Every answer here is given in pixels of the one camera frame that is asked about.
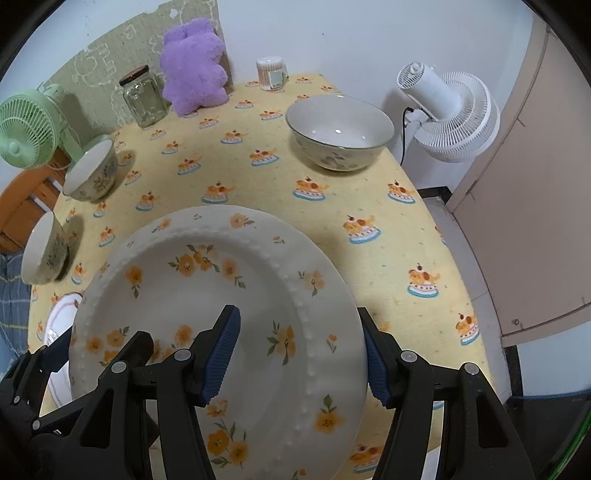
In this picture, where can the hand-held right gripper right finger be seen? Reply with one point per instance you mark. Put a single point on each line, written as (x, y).
(376, 369)

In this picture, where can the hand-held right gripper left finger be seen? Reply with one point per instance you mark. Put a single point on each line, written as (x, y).
(222, 355)

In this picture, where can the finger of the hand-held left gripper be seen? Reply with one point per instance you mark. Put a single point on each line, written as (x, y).
(56, 353)

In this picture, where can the white plate with red rim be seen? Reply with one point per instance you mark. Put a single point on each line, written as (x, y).
(57, 318)

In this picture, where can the white plate with orange flowers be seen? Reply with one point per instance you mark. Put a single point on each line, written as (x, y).
(207, 286)

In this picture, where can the small floral ceramic bowl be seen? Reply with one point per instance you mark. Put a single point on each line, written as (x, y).
(90, 168)
(44, 251)

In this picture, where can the large ceramic bowl dark rim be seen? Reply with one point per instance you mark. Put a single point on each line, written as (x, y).
(339, 122)

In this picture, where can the blue plaid cloth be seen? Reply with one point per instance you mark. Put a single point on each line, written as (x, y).
(11, 304)

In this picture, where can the wooden chair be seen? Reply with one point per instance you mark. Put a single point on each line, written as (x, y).
(23, 198)

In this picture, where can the yellow printed tablecloth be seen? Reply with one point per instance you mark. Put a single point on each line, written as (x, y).
(277, 184)

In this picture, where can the green desk fan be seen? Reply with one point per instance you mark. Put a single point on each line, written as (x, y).
(25, 129)

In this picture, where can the beige door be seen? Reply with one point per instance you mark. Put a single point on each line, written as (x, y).
(535, 184)

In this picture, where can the glass jar with dark lid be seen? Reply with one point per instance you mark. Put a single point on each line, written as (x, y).
(144, 104)

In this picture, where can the white desk fan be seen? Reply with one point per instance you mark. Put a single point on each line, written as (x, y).
(443, 106)

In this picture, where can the cotton swab container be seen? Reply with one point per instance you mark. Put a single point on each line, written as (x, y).
(270, 74)

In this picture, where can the purple plush toy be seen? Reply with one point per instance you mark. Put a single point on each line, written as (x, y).
(194, 69)

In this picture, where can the green patterned wall board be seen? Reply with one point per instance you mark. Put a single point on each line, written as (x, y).
(115, 50)

